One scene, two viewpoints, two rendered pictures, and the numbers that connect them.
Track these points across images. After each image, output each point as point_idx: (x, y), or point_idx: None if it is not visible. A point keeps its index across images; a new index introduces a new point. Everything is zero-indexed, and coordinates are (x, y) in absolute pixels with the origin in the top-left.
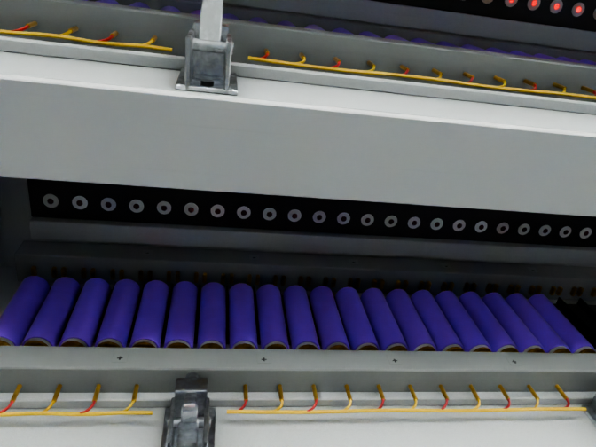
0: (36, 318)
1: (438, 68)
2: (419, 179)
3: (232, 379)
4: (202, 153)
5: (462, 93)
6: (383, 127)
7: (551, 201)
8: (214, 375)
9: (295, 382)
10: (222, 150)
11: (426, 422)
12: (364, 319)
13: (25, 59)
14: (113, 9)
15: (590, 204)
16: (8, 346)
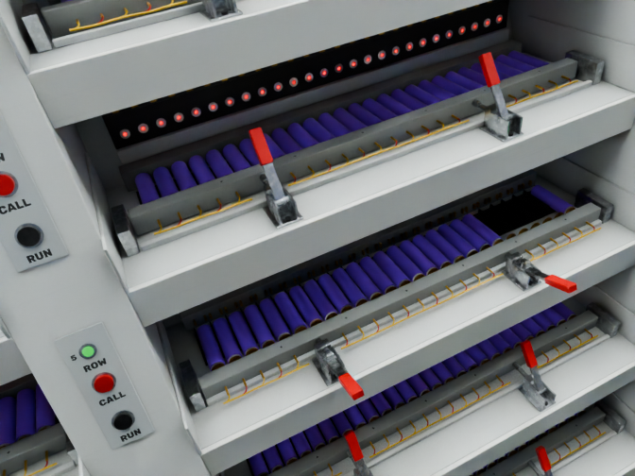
0: (224, 346)
1: (377, 141)
2: (392, 215)
3: (335, 332)
4: (298, 249)
5: (395, 155)
6: (370, 203)
7: (454, 195)
8: (327, 335)
9: (365, 321)
10: (305, 244)
11: (431, 313)
12: (382, 273)
13: (197, 240)
14: (213, 190)
15: (471, 188)
16: (227, 365)
